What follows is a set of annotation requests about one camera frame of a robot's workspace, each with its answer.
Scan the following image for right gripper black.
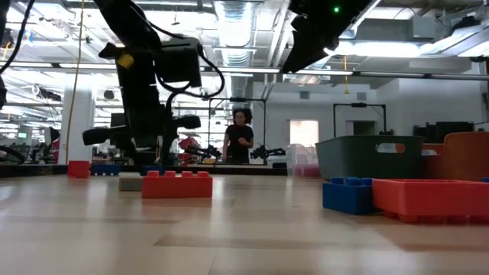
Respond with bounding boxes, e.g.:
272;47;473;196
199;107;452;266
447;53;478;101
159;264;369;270
280;0;374;74

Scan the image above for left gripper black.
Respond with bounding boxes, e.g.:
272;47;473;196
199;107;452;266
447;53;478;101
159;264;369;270
82;41;202;154

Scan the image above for clear bin with red blocks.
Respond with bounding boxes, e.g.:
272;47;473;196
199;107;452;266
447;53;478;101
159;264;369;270
285;143;322;179

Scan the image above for large black monitor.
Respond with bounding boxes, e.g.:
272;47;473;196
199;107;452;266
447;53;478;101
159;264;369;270
109;112;170;166

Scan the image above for red chair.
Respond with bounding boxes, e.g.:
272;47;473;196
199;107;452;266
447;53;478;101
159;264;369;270
178;136;200;166

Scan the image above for plain wooden block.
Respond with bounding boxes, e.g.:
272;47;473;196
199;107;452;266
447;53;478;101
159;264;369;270
118;175;144;193

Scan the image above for long orange toy brick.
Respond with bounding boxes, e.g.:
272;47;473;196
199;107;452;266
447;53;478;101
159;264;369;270
141;170;214;199

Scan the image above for white building column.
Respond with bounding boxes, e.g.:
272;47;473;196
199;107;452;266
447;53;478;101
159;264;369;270
59;74;96;165

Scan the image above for yellow tape label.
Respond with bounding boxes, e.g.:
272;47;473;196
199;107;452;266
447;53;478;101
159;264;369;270
117;53;135;70

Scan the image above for red wooden block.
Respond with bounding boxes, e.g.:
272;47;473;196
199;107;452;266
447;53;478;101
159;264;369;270
67;160;92;180

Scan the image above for long ceiling light bar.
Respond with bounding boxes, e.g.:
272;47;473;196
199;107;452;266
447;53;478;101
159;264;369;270
0;60;489;82

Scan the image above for person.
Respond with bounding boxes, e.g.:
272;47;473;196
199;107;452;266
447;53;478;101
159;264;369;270
222;108;255;165

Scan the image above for dark green plastic bin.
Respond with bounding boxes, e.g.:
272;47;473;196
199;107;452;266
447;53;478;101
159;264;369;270
315;134;425;181

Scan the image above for black curved strut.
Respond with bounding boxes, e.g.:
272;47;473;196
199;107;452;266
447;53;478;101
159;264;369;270
0;144;26;165

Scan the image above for black background monitors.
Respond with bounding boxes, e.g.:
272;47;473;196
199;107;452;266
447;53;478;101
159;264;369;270
412;121;474;144

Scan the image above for orange plastic bin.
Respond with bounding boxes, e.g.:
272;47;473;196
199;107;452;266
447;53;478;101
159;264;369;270
421;131;489;183

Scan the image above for smooth round metal duct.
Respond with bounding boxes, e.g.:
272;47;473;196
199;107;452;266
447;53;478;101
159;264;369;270
338;0;383;41

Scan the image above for ribbed silver air duct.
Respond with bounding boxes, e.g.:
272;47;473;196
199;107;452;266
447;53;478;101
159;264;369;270
212;0;256;101

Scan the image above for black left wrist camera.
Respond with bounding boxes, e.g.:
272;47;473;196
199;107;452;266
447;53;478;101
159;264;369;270
154;37;203;89

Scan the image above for black left wrist camera cable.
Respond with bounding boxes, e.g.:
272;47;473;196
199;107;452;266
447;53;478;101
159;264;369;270
147;21;227;166

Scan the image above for yellow extension cable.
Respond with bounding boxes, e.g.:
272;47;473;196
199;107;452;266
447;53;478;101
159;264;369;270
64;0;86;165

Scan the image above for black aluminium table frame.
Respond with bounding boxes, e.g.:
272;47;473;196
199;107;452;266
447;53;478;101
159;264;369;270
0;163;288;179

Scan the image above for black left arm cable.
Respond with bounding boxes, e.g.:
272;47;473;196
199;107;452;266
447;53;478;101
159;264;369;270
0;0;37;76

